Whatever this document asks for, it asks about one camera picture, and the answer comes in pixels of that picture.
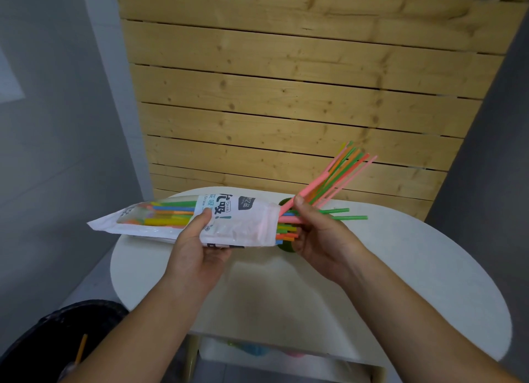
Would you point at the person's left hand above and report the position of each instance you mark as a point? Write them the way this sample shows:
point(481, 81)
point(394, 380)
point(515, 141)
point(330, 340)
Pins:
point(190, 262)

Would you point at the person's right hand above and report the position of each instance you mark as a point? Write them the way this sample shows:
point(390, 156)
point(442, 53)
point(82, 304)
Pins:
point(330, 246)

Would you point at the person's left thumb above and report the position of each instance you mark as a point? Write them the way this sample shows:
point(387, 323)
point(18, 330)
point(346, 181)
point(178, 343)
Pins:
point(198, 227)

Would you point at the person's right thumb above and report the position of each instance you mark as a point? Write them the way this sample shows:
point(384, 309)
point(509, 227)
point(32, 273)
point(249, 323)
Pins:
point(308, 213)

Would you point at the bunch of pulled colourful straws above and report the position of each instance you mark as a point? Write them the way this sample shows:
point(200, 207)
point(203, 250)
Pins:
point(330, 180)

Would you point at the white plastic straw bag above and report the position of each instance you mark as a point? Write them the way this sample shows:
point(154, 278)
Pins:
point(244, 221)

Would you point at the person's left forearm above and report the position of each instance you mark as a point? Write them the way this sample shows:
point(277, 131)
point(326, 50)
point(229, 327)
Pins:
point(140, 337)

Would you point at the person's right forearm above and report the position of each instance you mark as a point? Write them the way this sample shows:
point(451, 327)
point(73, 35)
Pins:
point(413, 325)

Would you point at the green drinking straw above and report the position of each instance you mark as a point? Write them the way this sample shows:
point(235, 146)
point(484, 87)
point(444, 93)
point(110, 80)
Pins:
point(351, 218)
point(334, 210)

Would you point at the colourful straws inside bag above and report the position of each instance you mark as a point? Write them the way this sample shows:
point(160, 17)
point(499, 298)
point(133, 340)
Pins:
point(169, 215)

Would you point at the green cup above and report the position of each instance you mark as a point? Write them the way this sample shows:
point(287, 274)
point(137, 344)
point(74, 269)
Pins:
point(287, 245)

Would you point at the wooden slat panel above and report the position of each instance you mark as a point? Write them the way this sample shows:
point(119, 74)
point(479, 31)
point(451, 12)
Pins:
point(297, 85)

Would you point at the beige table leg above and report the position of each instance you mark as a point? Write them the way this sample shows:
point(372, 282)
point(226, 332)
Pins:
point(190, 358)

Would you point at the blue plastic item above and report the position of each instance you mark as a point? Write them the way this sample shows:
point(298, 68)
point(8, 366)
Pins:
point(250, 347)

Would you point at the pink plastic item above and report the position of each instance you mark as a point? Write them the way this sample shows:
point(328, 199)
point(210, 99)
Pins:
point(295, 354)

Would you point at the orange straw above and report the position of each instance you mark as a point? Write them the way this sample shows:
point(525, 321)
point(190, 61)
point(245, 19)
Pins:
point(81, 349)

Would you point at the black trash bin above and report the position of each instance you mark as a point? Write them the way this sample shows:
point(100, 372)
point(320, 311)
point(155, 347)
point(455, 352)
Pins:
point(45, 341)

